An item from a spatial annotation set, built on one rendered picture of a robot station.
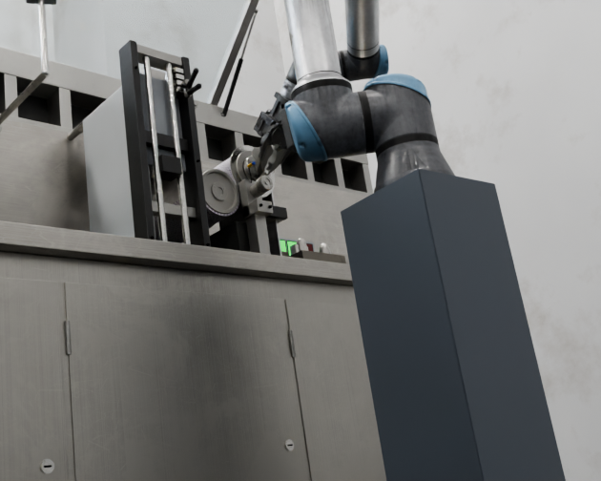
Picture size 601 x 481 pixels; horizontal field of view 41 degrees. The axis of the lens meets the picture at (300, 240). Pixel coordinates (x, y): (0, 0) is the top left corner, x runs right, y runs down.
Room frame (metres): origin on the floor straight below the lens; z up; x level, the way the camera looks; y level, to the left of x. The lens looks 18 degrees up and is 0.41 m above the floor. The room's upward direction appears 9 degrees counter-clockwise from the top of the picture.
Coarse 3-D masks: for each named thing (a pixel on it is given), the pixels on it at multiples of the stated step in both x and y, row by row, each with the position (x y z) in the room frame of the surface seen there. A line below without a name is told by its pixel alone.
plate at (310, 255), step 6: (300, 252) 1.99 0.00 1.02; (306, 252) 1.99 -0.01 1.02; (312, 252) 2.01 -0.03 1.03; (318, 252) 2.02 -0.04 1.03; (300, 258) 1.99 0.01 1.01; (306, 258) 1.99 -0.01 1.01; (312, 258) 2.01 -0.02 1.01; (318, 258) 2.02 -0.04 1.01; (324, 258) 2.04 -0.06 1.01; (330, 258) 2.06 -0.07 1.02; (336, 258) 2.07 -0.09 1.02; (342, 258) 2.09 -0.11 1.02
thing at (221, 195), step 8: (208, 176) 1.84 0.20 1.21; (216, 176) 1.86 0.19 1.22; (224, 176) 1.87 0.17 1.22; (208, 184) 1.84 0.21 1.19; (216, 184) 1.85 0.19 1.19; (224, 184) 1.87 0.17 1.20; (232, 184) 1.89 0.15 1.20; (208, 192) 1.84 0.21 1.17; (216, 192) 1.85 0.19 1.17; (224, 192) 1.87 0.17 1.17; (232, 192) 1.89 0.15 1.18; (208, 200) 1.83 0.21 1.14; (216, 200) 1.85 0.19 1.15; (224, 200) 1.87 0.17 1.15; (232, 200) 1.89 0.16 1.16; (216, 208) 1.84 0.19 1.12; (224, 208) 1.87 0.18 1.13; (232, 208) 1.88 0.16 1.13
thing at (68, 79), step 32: (0, 64) 1.80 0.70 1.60; (32, 64) 1.87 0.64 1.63; (64, 64) 1.93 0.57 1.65; (0, 96) 1.83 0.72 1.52; (32, 96) 1.94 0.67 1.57; (64, 96) 1.93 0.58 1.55; (96, 96) 2.00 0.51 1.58; (64, 128) 1.92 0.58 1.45; (224, 128) 2.32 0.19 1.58; (224, 160) 2.40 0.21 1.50; (288, 160) 2.61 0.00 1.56; (320, 160) 2.69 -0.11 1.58; (352, 160) 2.74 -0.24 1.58; (352, 192) 2.72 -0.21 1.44
